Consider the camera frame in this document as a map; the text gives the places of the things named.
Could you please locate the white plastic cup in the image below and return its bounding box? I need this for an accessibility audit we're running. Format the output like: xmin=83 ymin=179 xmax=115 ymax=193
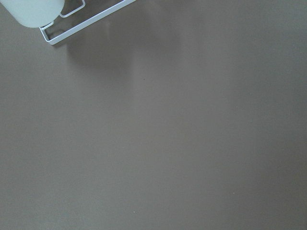
xmin=0 ymin=0 xmax=65 ymax=28

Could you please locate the white wire cup rack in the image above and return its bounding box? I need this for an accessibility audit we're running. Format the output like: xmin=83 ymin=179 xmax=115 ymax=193
xmin=39 ymin=0 xmax=135 ymax=45

